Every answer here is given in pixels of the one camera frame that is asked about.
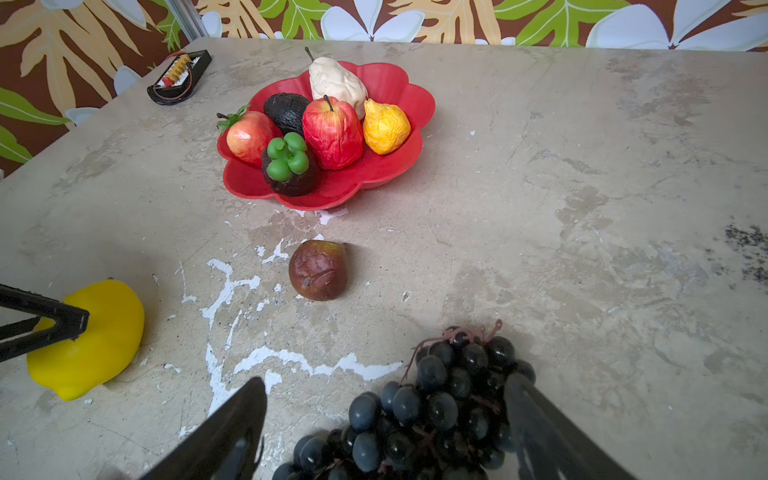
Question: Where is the red fake pomegranate piece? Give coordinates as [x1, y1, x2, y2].
[302, 95, 364, 171]

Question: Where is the dark purple passion fruit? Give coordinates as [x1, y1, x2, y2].
[262, 132, 320, 197]

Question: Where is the black fake grape bunch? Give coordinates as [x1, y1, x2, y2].
[272, 320, 536, 479]

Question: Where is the dark fake avocado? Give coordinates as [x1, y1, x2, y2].
[263, 93, 310, 136]

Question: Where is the red flower-shaped fruit bowl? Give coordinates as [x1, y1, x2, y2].
[217, 61, 436, 211]

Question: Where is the aluminium corner frame post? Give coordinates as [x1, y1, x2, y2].
[165, 0, 208, 41]

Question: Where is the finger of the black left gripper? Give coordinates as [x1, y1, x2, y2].
[1, 285, 90, 362]

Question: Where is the small orange-yellow fruit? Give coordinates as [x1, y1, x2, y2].
[362, 99, 411, 155]

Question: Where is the brown fake fig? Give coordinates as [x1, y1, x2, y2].
[289, 240, 349, 301]

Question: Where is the red fake strawberry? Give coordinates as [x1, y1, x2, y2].
[216, 105, 282, 167]

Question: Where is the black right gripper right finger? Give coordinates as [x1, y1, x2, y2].
[504, 373, 635, 480]

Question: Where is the cream fake garlic bulb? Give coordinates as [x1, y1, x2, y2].
[305, 47, 368, 120]

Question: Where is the black charger board with connectors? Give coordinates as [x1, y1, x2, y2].
[147, 50, 212, 106]

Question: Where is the yellow fake lemon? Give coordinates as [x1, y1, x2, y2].
[26, 279, 145, 401]

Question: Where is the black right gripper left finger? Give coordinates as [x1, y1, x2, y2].
[144, 377, 267, 480]

